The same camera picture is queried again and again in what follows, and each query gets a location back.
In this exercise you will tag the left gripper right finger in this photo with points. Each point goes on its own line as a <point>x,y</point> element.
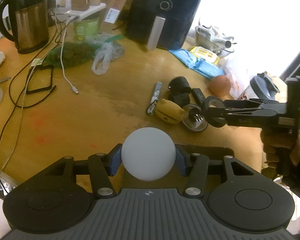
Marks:
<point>195,167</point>

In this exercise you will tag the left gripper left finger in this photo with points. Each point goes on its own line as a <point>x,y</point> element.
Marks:
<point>101,167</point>

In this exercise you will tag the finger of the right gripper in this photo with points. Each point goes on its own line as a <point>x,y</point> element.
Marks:
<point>216,116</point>
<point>213,101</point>

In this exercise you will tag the black rectangular case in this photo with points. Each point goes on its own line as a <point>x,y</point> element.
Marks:
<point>198,96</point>

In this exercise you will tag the black round plug adapter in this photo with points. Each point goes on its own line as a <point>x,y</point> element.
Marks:
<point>195,116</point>

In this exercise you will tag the black cube adapter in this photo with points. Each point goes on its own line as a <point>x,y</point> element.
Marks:
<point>180,99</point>

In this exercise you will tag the black cylinder case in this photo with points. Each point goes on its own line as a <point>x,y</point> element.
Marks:
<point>179,85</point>

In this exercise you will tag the yellow bear case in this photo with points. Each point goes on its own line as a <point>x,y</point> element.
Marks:
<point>169,111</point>

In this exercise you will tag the white lidded jar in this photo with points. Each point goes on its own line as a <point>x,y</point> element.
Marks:
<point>148,154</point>

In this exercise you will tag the patterned grey pen stick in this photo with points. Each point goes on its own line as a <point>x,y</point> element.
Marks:
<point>154,99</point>

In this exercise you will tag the person right hand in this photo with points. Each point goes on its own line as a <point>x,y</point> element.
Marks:
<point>282,150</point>

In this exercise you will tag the brown cardboard box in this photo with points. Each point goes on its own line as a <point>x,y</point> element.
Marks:
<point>215,153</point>

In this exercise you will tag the orange-brown apple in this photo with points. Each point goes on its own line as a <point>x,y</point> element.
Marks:
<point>220,86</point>

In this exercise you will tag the blue wipes pack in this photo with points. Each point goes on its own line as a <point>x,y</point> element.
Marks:
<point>187,58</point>
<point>207,70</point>

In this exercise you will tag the shaker bottle grey lid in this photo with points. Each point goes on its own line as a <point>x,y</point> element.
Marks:
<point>261,86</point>

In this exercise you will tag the yellow wipes pack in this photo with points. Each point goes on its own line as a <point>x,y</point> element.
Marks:
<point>205,54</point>

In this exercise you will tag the glass bowl with clutter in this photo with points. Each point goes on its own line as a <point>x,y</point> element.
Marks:
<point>212,39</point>

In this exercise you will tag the black air fryer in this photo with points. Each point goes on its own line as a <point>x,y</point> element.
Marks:
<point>161,23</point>

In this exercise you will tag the clear plastic bag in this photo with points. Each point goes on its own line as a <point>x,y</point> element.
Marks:
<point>108,52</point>

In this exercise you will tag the green mesh produce bag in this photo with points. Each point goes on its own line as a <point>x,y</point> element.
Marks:
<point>73,54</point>

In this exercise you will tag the green label can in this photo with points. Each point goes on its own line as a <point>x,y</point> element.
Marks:
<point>85,29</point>

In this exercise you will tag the tall cardboard box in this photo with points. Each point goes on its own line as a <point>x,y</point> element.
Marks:
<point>110,16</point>

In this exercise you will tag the white power strip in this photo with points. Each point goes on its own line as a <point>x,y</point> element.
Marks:
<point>66,13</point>

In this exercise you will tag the steel electric kettle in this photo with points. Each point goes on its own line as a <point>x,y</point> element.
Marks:
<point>25,22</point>

